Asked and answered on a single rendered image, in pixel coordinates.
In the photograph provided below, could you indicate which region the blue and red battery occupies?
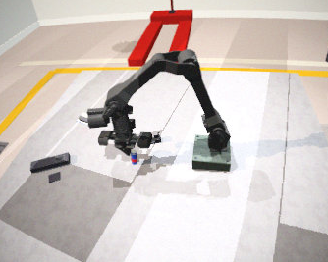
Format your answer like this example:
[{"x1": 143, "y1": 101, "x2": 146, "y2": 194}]
[{"x1": 131, "y1": 149, "x2": 137, "y2": 165}]

